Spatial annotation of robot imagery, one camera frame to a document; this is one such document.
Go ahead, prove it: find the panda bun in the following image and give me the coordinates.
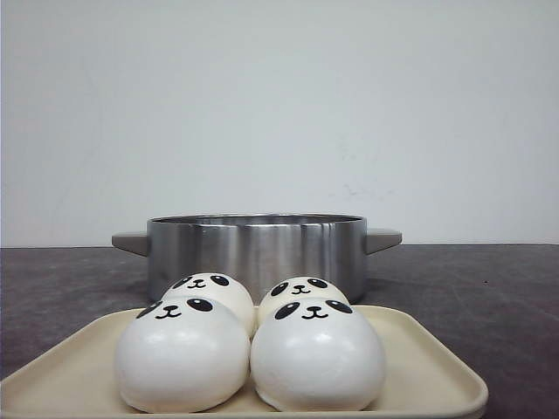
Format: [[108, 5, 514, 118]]
[[257, 276, 349, 326], [161, 272, 256, 338], [250, 298, 387, 411], [114, 295, 250, 413]]

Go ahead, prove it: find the stainless steel steamer pot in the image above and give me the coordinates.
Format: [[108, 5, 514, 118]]
[[112, 214, 403, 302]]

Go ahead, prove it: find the cream plastic tray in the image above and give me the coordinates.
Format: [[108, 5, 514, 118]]
[[1, 306, 488, 418]]

